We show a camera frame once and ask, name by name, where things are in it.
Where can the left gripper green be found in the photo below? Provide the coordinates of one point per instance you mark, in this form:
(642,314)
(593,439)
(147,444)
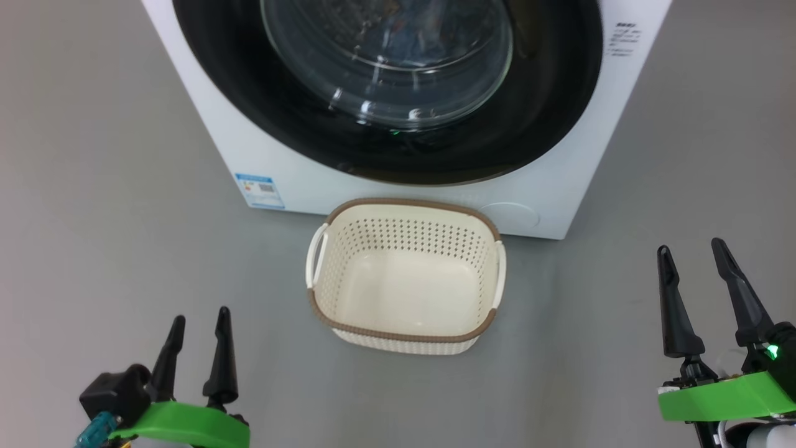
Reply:
(186,426)

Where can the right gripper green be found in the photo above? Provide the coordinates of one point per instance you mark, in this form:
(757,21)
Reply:
(721,398)

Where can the black glass washing machine door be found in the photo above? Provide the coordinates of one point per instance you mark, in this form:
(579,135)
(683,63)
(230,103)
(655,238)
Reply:
(249,81)

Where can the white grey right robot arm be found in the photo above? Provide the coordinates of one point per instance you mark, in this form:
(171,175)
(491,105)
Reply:
(771,438)

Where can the white washing machine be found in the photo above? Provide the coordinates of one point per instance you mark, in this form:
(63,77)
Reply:
(559,180)

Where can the cream laundry basket brown rim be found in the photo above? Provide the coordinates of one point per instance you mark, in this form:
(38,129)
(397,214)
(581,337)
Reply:
(404,292)

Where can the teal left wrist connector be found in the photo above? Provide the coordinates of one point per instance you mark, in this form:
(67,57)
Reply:
(96,432)

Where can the blue energy label sticker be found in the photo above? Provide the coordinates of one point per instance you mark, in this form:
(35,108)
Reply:
(260,191)

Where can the round white filter cover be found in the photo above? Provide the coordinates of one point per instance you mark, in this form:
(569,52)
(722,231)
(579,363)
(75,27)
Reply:
(516,218)

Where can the white text sticker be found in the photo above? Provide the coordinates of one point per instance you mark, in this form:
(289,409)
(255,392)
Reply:
(624,40)

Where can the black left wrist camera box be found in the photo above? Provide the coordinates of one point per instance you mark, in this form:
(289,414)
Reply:
(115,392)

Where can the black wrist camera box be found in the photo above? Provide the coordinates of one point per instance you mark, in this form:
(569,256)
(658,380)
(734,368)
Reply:
(115,392)
(785,361)

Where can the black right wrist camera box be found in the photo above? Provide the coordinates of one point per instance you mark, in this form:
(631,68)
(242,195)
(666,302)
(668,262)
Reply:
(785,361)

